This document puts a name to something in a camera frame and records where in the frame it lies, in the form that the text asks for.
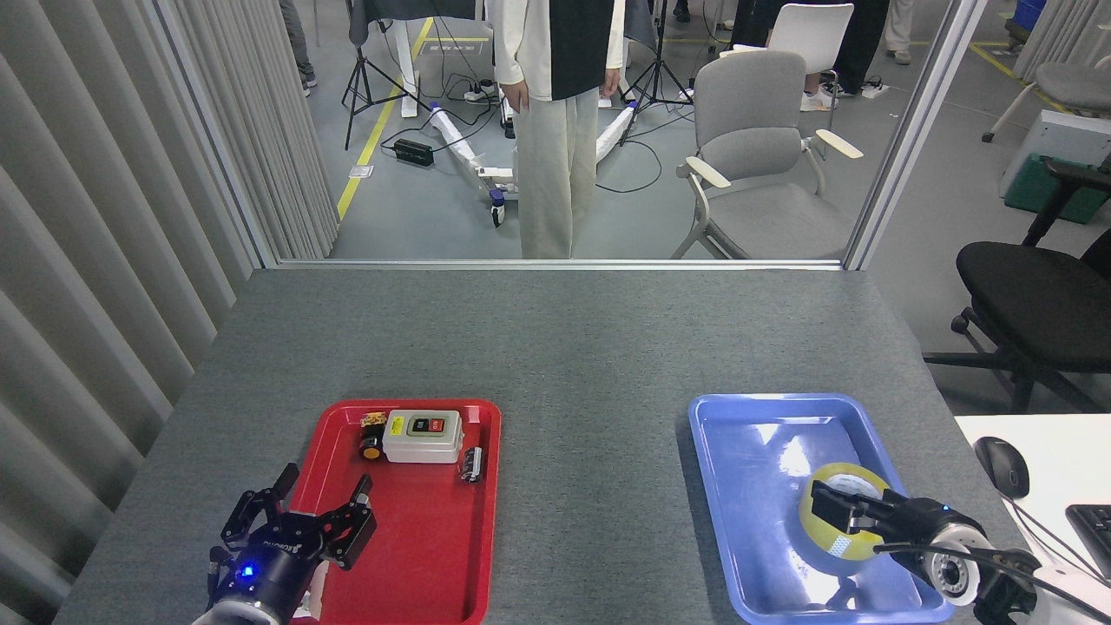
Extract white stand on wheels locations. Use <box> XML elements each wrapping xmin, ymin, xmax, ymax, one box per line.
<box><xmin>428</xmin><ymin>87</ymin><xmax>639</xmax><ymax>228</ymax></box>

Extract background person in beige trousers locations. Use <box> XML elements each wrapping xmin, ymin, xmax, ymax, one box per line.
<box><xmin>884</xmin><ymin>0</ymin><xmax>921</xmax><ymax>66</ymax></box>

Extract black computer mouse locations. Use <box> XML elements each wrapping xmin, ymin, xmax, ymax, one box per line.
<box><xmin>974</xmin><ymin>436</ymin><xmax>1031</xmax><ymax>500</ymax></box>

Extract silver post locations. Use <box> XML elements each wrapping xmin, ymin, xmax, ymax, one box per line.
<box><xmin>844</xmin><ymin>0</ymin><xmax>990</xmax><ymax>270</ymax></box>
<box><xmin>152</xmin><ymin>0</ymin><xmax>280</xmax><ymax>268</ymax></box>

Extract green box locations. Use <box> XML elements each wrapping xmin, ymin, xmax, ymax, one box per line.
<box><xmin>1005</xmin><ymin>155</ymin><xmax>1111</xmax><ymax>225</ymax></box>

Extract white plastic chair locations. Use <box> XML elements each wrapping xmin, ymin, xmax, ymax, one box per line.
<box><xmin>719</xmin><ymin>3</ymin><xmax>856</xmax><ymax>114</ymax></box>

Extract white side table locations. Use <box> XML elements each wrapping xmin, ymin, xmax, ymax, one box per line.
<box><xmin>955</xmin><ymin>414</ymin><xmax>1111</xmax><ymax>625</ymax></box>

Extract red plastic tray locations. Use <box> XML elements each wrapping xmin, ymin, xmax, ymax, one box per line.
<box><xmin>286</xmin><ymin>398</ymin><xmax>503</xmax><ymax>625</ymax></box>

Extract pale grey box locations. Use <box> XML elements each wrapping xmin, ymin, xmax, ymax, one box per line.
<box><xmin>998</xmin><ymin>109</ymin><xmax>1111</xmax><ymax>201</ymax></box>

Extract yellow tape roll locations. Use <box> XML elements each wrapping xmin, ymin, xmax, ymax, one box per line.
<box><xmin>799</xmin><ymin>463</ymin><xmax>893</xmax><ymax>561</ymax></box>

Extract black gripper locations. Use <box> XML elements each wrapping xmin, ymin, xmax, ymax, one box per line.
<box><xmin>208</xmin><ymin>463</ymin><xmax>378</xmax><ymax>624</ymax></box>
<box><xmin>810</xmin><ymin>480</ymin><xmax>965</xmax><ymax>566</ymax></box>

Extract grey armchair with white armrests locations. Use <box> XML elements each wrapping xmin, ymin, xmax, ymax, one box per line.
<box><xmin>673</xmin><ymin>50</ymin><xmax>864</xmax><ymax>260</ymax></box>

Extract silver horizontal rail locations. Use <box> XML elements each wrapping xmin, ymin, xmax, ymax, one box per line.
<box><xmin>276</xmin><ymin>258</ymin><xmax>847</xmax><ymax>271</ymax></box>

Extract black floor cable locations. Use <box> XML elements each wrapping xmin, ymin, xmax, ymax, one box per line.
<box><xmin>595</xmin><ymin>113</ymin><xmax>665</xmax><ymax>194</ymax></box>

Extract blue plastic tray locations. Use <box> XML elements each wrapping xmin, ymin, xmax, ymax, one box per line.
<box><xmin>687</xmin><ymin>392</ymin><xmax>957</xmax><ymax>625</ymax></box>

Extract black office chair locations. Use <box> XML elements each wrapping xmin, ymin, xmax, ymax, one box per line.
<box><xmin>922</xmin><ymin>158</ymin><xmax>1111</xmax><ymax>413</ymax></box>

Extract black mouse cable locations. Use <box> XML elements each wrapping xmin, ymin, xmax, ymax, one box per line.
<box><xmin>1011</xmin><ymin>495</ymin><xmax>1111</xmax><ymax>600</ymax></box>

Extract white two-button switch box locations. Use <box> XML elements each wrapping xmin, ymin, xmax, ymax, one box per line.
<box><xmin>383</xmin><ymin>409</ymin><xmax>465</xmax><ymax>464</ymax></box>

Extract black tripod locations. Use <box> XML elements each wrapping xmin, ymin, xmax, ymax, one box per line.
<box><xmin>618</xmin><ymin>0</ymin><xmax>695</xmax><ymax>147</ymax></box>
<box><xmin>341</xmin><ymin>0</ymin><xmax>432</xmax><ymax>151</ymax></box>

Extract black keyboard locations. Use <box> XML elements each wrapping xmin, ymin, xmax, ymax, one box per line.
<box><xmin>1065</xmin><ymin>503</ymin><xmax>1111</xmax><ymax>581</ymax></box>

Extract black push button orange cap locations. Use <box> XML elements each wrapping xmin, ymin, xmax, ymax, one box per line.
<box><xmin>359</xmin><ymin>411</ymin><xmax>389</xmax><ymax>461</ymax></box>

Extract grey vertical blinds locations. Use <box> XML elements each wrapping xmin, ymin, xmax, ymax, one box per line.
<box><xmin>0</xmin><ymin>0</ymin><xmax>341</xmax><ymax>625</ymax></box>

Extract background person in dark trousers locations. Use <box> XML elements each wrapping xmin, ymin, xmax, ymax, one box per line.
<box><xmin>279</xmin><ymin>0</ymin><xmax>319</xmax><ymax>93</ymax></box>

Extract grey upholstered chair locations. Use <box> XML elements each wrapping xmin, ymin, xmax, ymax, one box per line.
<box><xmin>981</xmin><ymin>26</ymin><xmax>1111</xmax><ymax>144</ymax></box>

